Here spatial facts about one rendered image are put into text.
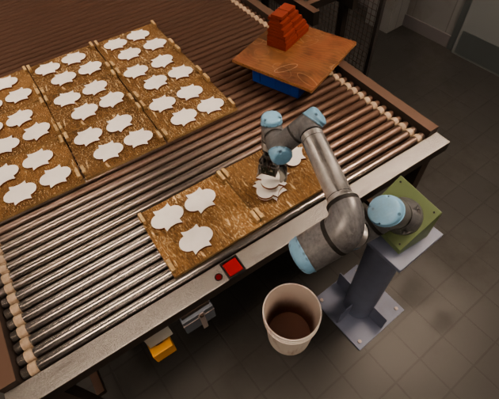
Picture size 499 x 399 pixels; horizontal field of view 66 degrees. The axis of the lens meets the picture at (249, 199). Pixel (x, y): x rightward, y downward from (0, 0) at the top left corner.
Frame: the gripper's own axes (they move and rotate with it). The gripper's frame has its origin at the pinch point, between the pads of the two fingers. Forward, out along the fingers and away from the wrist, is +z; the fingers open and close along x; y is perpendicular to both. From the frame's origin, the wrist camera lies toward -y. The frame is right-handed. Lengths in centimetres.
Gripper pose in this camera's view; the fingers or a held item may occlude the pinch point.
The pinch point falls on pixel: (272, 176)
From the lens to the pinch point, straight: 163.0
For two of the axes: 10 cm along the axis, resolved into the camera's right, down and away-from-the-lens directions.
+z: 0.4, 5.9, 8.1
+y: -3.6, 7.6, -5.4
